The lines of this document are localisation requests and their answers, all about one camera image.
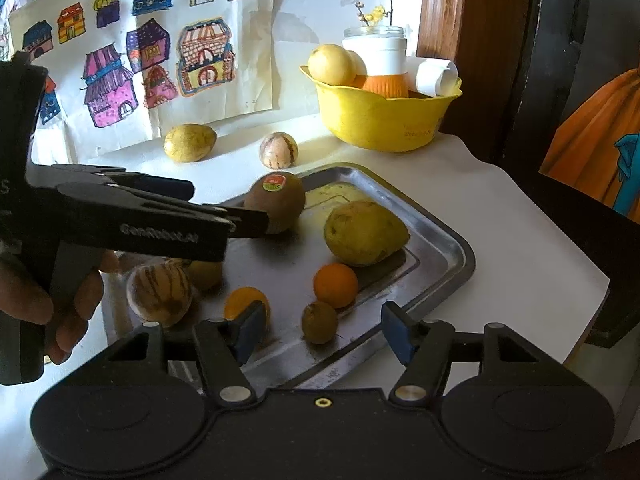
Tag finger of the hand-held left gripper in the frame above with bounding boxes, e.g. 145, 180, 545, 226
57, 181, 271, 239
50, 164, 196, 202

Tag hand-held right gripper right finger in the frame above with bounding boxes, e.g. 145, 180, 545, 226
380, 301, 553, 407

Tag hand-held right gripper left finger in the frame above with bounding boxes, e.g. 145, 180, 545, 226
102, 301, 268, 407

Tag orange mandarin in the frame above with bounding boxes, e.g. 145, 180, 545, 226
223, 287, 271, 333
313, 263, 359, 309

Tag brown kiwi with sticker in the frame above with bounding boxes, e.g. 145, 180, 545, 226
243, 171, 306, 235

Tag metal tray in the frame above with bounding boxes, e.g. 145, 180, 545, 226
197, 162, 476, 391

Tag person's left hand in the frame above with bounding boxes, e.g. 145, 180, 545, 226
0, 252, 121, 366

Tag yellow-green mango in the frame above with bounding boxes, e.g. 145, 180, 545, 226
163, 124, 218, 163
323, 201, 411, 267

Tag pale striped pepino melon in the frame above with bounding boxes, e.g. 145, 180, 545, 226
259, 131, 297, 169

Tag colourful houses drawing poster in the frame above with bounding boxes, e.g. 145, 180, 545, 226
7, 0, 275, 158

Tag yellow plastic bowl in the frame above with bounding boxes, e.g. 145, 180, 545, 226
299, 64, 463, 153

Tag pale yellow round fruit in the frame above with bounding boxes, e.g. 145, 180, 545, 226
347, 50, 369, 86
307, 44, 357, 86

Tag glass jar with white lid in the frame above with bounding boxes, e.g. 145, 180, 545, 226
356, 47, 410, 98

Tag rolled white paper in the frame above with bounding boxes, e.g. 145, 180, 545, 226
415, 58, 460, 97

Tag orange figure painting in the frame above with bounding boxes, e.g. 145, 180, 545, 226
539, 55, 640, 218

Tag brown wooden window frame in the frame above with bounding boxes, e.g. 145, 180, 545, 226
416, 0, 538, 166

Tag dark wooden frame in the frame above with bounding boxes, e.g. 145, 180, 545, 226
492, 0, 640, 348

